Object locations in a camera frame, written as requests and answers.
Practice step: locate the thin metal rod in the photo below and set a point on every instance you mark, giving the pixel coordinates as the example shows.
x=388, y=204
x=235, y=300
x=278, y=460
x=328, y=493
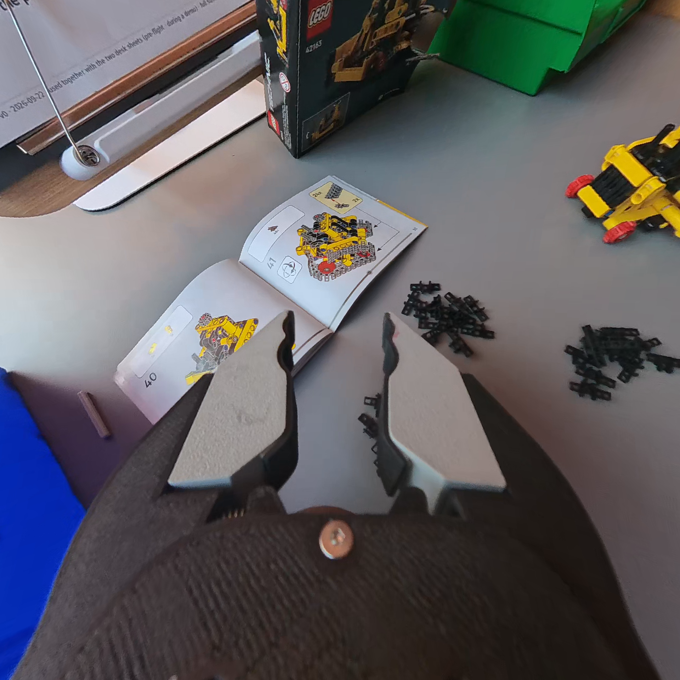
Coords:
x=48, y=90

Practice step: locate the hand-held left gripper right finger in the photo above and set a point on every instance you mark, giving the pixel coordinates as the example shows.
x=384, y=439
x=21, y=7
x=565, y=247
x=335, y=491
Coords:
x=438, y=425

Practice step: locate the blue cloth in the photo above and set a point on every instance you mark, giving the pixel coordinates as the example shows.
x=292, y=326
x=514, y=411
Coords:
x=32, y=504

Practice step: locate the open lego instruction booklet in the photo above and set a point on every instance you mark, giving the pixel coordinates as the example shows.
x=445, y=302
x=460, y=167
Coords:
x=255, y=287

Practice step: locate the yellow lego bulldozer model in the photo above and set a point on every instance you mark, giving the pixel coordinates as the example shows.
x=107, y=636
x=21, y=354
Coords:
x=637, y=183

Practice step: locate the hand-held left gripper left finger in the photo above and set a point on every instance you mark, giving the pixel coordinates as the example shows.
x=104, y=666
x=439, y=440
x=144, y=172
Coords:
x=233, y=409

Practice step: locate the white stand base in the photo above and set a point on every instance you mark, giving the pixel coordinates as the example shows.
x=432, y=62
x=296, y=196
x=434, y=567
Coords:
x=159, y=146

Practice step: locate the green plastic bin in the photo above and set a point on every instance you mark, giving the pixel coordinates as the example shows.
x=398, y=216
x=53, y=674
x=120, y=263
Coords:
x=504, y=42

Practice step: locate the black lego set box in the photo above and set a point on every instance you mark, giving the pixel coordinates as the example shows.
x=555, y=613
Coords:
x=329, y=106

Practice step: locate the brown lego axle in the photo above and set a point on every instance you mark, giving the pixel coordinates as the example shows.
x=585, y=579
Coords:
x=94, y=414

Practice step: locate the printed paper sheet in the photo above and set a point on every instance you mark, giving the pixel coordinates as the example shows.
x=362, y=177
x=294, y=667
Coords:
x=106, y=48

